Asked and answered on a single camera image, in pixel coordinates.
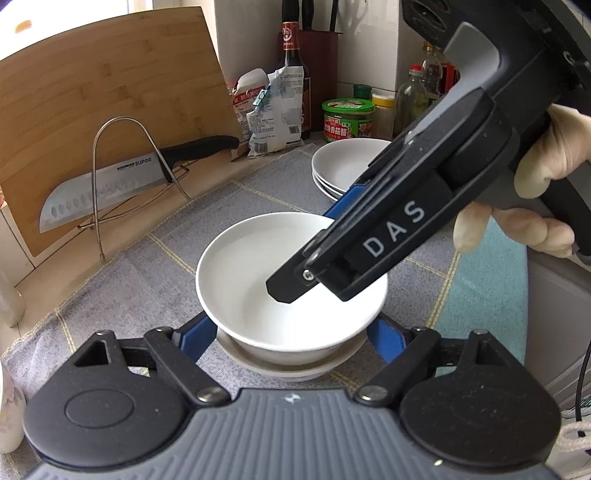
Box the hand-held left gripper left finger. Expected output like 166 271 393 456
60 314 232 408

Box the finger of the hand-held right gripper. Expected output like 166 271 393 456
267 249 326 305
322 181 371 222

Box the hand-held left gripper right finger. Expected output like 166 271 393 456
355 314 520 408

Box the person's right hand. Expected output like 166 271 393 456
454 104 591 259

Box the grey teal checked dish cloth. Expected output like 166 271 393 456
0 143 530 467

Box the green lidded sauce jar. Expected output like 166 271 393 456
321 97 376 140

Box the yellow lidded spice jar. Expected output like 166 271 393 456
371 92 398 140

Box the clear bottle red cap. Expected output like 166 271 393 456
394 64 430 136

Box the brown knife block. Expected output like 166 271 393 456
298 28 343 136

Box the dark soy sauce bottle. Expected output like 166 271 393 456
279 21 313 142

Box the red white plastic bag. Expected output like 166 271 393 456
228 75 265 136

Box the clear glass bottle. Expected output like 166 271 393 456
422 42 447 100

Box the bamboo cutting board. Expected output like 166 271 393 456
0 6 241 257

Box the metal wire rack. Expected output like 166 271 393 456
76 116 193 263

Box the santoku knife black handle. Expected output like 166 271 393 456
39 135 241 234

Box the black cable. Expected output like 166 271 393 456
571 336 591 417

